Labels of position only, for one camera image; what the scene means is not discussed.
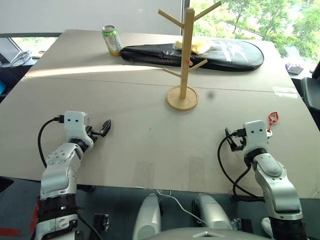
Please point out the white rounded object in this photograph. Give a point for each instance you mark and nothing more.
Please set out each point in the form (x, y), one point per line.
(266, 226)

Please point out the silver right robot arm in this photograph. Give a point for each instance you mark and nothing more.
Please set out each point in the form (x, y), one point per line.
(280, 190)

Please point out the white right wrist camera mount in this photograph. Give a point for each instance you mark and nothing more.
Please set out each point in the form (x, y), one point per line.
(255, 135)

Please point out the small red tag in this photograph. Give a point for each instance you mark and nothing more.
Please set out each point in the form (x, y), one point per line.
(188, 61)

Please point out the silver robot leg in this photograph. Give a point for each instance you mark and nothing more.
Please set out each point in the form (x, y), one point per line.
(147, 217)
(212, 212)

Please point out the wooden branch hanger stand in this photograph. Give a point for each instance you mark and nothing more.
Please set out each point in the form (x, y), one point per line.
(186, 50)

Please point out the yellow cloth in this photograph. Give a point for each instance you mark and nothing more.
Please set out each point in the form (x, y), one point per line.
(200, 46)

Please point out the black racket bag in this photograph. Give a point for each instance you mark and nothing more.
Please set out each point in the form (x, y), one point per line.
(230, 55)

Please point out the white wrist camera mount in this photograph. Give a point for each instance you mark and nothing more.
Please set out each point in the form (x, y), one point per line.
(73, 125)
(255, 135)

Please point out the silver right robot leg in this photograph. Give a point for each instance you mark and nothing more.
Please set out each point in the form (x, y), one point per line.
(212, 212)

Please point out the green drink can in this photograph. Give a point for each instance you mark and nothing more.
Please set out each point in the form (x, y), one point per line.
(112, 42)

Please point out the black caster wheel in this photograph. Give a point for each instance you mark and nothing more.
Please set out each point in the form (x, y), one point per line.
(102, 222)

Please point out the red floor tape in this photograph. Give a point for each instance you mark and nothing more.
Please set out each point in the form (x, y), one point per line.
(10, 232)

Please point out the purple cloth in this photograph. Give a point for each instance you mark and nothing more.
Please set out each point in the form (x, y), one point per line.
(288, 66)

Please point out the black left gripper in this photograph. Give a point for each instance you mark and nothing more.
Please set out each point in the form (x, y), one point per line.
(90, 133)

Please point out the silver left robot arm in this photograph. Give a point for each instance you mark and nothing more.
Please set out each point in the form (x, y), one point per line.
(57, 175)

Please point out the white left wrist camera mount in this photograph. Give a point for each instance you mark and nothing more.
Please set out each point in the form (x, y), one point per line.
(73, 125)

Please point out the grey robot torso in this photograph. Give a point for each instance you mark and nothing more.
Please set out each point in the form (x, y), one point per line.
(205, 235)

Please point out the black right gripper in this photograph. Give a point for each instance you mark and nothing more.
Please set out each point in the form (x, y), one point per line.
(241, 144)

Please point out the silver left robot leg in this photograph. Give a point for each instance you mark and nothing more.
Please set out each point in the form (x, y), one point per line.
(147, 217)

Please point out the black office chair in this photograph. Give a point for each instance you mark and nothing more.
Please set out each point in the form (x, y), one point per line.
(311, 92)

